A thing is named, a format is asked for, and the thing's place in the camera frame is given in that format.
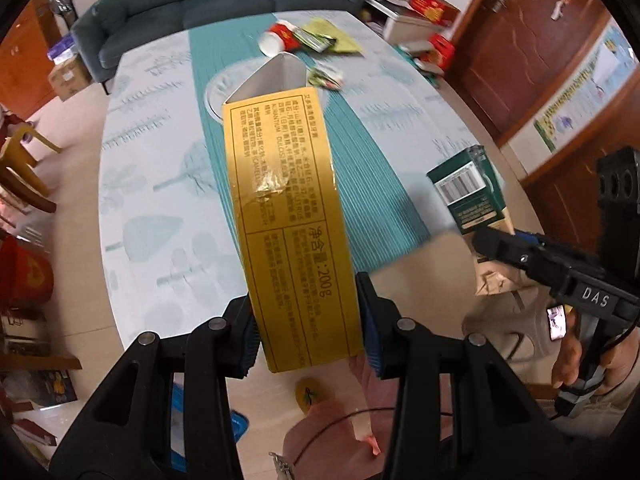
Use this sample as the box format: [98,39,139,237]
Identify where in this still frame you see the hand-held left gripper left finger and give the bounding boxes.
[48,295,261,480]

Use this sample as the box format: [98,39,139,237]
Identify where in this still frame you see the small red gift box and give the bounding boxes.
[429,34,457,73]

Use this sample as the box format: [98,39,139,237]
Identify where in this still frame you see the dark blue cushion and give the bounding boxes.
[87,2,126,36]

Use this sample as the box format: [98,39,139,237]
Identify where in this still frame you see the wall poster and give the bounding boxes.
[532,20,638,153]

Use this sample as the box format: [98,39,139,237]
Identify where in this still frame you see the teal and white printed tablecloth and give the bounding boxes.
[97,10,506,361]

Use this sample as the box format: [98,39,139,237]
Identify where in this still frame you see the dark blue sofa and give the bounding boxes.
[72,0,371,96]

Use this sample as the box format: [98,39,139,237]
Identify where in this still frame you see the wooden door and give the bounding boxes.
[445,0,613,146]

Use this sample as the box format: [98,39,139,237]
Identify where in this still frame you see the black cable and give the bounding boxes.
[285,407,401,466]

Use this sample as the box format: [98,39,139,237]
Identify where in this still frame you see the blue plastic stool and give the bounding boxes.
[170,382,248,466]

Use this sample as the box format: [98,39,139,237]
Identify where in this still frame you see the white cabinet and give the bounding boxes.
[385,0,441,46]

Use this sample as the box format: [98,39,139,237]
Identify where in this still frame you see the red paper cup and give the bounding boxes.
[259,20,303,57]

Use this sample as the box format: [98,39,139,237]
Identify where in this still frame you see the yellow box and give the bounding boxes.
[221,52,368,373]

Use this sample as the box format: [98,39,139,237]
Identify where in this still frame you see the person's right hand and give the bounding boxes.
[550,305,640,396]

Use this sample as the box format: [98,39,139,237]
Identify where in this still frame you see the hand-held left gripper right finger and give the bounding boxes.
[355,271,576,480]

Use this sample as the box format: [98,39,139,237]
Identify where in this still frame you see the person's right forearm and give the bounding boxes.
[590,360,640,426]

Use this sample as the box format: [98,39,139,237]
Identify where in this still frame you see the yellow-green bag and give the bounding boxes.
[300,17,363,56]

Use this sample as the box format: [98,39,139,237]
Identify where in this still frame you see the small green packets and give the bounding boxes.
[306,64,346,91]

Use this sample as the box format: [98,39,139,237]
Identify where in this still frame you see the yellow slipper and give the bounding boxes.
[295,377,335,416]

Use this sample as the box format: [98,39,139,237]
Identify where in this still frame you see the dark green box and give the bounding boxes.
[426,145,516,236]

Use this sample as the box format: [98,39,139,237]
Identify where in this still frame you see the large red gift box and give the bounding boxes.
[409,0,461,28]

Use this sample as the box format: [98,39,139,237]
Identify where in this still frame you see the green and silver wrapper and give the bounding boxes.
[294,30,335,53]

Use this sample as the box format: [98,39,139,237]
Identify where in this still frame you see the cardboard box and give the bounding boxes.
[47,55,93,103]

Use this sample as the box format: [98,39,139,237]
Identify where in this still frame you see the purple packet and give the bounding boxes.
[47,35,81,66]

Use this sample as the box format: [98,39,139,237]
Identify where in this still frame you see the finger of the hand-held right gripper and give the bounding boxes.
[472,227,557,288]
[515,230,598,266]

